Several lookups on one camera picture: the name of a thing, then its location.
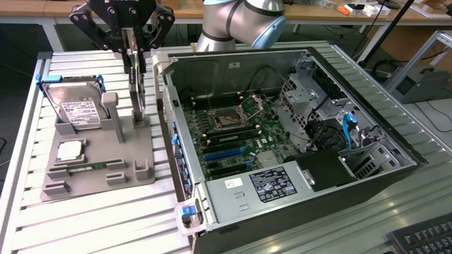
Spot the grey machine black handle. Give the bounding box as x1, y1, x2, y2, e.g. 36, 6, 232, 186
383, 65, 452, 105

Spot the black slanted pole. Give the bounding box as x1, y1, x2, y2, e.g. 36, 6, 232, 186
356, 0, 418, 67

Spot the green Dell motherboard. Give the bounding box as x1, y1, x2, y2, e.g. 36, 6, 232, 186
180, 92, 298, 180

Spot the long black expansion slot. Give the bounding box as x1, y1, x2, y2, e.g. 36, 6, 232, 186
202, 142, 246, 156

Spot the Nvidia graphics card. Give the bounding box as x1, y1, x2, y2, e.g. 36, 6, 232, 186
120, 28, 148, 119

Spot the silver chipset heatsink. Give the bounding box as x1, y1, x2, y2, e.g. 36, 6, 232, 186
256, 151, 286, 168

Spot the black looped wire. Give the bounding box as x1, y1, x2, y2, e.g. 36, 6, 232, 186
247, 66, 287, 92

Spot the black plastic shroud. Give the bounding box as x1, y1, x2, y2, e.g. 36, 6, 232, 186
284, 152, 360, 193

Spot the blue SATA wire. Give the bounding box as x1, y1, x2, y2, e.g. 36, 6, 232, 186
340, 112, 358, 153

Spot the wooden desk white frame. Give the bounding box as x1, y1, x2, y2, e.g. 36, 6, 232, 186
0, 0, 452, 64

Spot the black keyboard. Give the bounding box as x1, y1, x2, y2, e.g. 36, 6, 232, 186
384, 213, 452, 254

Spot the aluminium profile frame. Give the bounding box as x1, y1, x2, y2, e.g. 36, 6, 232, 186
402, 29, 452, 88

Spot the black power wire bundle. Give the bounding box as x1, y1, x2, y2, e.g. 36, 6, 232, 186
306, 117, 350, 153

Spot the open black PC case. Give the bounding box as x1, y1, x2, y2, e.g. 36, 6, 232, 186
151, 47, 431, 254

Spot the metal socket cover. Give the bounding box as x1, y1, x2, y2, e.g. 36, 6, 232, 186
239, 94, 266, 119

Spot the grey parts rack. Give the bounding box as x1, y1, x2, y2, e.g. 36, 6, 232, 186
39, 92, 156, 203

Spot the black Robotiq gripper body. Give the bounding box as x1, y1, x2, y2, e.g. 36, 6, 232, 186
87, 0, 158, 30

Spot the silver vented disk bay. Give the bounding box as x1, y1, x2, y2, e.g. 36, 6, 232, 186
338, 142, 406, 180

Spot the installed RAM stick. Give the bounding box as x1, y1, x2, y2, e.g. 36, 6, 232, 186
207, 129, 262, 146

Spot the white box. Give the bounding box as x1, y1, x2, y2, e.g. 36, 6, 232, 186
352, 4, 392, 18

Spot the silver CPU chip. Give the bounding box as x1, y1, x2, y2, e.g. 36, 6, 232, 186
56, 141, 86, 161

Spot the green RAM stick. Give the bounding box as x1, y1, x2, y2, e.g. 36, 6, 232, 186
51, 161, 114, 173

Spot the hard disk blue caddy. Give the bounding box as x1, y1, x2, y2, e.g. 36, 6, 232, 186
36, 75, 111, 130

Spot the silver disk bay cage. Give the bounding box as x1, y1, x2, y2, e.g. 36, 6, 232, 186
280, 73, 351, 128

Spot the silver power supply unit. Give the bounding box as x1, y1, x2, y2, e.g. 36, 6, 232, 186
204, 160, 319, 225

